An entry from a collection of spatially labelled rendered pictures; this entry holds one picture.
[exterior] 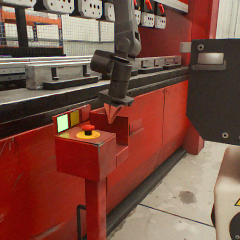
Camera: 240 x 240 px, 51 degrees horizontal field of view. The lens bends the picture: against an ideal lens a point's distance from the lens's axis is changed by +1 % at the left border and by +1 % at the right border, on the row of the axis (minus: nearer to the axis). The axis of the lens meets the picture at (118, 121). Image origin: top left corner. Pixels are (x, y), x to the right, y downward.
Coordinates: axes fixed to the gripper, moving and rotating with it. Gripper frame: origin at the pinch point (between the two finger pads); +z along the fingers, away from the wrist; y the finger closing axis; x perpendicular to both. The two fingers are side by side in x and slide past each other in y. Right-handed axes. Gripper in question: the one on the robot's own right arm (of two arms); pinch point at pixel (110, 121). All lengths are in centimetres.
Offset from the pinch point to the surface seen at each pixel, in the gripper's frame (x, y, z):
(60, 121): 12.7, 10.8, 0.6
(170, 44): -176, 34, -17
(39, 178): 10.4, 18.3, 27.3
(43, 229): 11, 13, 49
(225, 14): -728, 56, -94
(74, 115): 5.6, 10.8, 0.6
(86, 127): 11.5, 2.0, -0.4
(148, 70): -91, 21, -3
